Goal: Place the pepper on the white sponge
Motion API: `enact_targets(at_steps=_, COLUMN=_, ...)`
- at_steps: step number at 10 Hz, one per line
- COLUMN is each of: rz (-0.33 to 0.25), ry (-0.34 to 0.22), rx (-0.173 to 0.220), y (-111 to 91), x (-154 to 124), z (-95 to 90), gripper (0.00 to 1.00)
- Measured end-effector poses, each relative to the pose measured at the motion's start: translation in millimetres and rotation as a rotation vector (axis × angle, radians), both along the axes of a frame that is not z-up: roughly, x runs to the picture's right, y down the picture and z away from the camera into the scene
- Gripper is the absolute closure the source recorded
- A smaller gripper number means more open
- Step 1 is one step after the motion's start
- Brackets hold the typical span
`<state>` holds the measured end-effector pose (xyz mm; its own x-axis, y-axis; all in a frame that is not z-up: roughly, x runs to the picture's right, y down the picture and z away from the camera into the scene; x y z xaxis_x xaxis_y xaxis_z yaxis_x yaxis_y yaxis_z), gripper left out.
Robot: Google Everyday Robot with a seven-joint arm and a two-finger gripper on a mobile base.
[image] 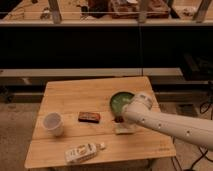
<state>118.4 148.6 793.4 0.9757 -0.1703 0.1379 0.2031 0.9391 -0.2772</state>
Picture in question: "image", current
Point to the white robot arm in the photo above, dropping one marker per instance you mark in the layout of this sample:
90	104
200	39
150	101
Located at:
192	130

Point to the white sponge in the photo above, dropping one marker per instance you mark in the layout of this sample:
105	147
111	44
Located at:
123	128

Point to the green bowl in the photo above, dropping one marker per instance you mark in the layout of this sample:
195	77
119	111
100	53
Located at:
118	100

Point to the brown chocolate bar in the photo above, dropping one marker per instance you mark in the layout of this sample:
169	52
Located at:
89	117

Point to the wooden folding table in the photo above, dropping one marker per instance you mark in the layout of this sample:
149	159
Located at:
78	112

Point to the white plastic cup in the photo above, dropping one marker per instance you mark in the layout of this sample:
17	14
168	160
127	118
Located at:
53	124

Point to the white squeeze bottle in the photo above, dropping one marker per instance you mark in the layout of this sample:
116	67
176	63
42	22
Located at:
83	152

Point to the metal shelf rack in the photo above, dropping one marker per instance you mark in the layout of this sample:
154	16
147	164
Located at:
46	40

